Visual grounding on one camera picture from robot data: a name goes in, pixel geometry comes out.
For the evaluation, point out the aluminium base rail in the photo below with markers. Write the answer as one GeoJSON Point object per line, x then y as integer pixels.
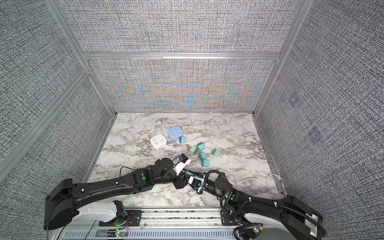
{"type": "Point", "coordinates": [157, 224]}

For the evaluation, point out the teal adapter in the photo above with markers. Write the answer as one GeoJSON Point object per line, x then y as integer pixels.
{"type": "Point", "coordinates": [205, 163]}
{"type": "Point", "coordinates": [183, 140]}
{"type": "Point", "coordinates": [202, 156]}
{"type": "Point", "coordinates": [201, 147]}

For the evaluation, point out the white square power strip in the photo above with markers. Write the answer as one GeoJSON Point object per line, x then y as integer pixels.
{"type": "Point", "coordinates": [158, 141]}

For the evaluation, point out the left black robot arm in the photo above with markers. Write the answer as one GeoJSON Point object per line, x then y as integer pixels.
{"type": "Point", "coordinates": [63, 203]}

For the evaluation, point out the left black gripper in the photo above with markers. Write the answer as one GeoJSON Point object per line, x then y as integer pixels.
{"type": "Point", "coordinates": [182, 181]}

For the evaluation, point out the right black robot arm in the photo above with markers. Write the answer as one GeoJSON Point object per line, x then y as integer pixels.
{"type": "Point", "coordinates": [252, 213]}

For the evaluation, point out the aluminium enclosure frame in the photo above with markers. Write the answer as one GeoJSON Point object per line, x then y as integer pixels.
{"type": "Point", "coordinates": [344, 39]}

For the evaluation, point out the pink plug adapter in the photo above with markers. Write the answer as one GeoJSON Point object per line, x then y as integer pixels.
{"type": "Point", "coordinates": [185, 148]}

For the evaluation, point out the green adapter beside pink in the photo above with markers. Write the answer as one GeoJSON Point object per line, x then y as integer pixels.
{"type": "Point", "coordinates": [193, 150]}

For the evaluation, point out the green adapter right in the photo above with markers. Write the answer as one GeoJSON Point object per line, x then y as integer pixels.
{"type": "Point", "coordinates": [216, 153]}

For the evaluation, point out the blue square power strip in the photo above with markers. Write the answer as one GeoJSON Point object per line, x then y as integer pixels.
{"type": "Point", "coordinates": [175, 133]}

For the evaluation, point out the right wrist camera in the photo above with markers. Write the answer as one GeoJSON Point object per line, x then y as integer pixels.
{"type": "Point", "coordinates": [197, 184]}

